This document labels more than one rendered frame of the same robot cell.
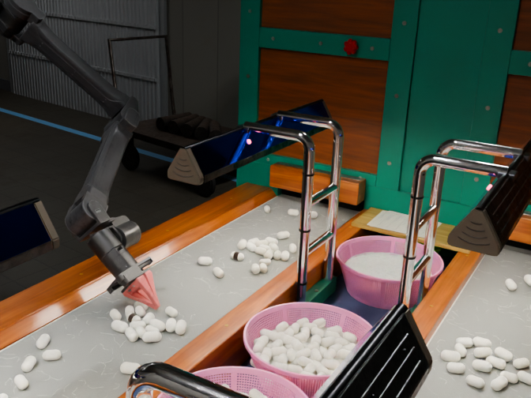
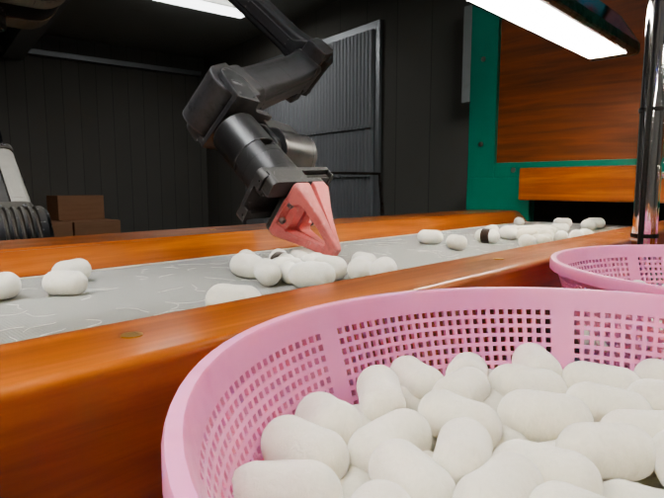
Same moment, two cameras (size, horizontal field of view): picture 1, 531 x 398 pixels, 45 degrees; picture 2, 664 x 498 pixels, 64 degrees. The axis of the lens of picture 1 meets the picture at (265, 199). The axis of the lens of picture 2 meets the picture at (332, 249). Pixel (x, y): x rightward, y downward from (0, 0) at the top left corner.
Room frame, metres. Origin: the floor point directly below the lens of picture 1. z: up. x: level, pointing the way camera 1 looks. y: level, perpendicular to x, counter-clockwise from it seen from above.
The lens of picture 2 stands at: (0.68, 0.09, 0.82)
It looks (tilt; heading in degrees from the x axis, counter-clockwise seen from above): 7 degrees down; 14
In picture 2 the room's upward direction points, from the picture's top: straight up
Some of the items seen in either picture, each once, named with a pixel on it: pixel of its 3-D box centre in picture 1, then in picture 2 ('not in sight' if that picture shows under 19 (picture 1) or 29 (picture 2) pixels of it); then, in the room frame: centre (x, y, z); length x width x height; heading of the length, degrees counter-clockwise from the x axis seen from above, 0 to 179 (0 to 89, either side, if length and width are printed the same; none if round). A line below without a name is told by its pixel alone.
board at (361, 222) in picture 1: (416, 228); not in sight; (1.66, -0.42, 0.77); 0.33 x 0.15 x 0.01; 60
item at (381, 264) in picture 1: (386, 277); not in sight; (1.47, -0.32, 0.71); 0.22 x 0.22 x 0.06
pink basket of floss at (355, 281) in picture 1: (387, 273); not in sight; (1.47, -0.32, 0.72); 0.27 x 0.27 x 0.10
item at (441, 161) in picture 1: (457, 253); not in sight; (1.22, -0.40, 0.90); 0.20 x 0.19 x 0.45; 150
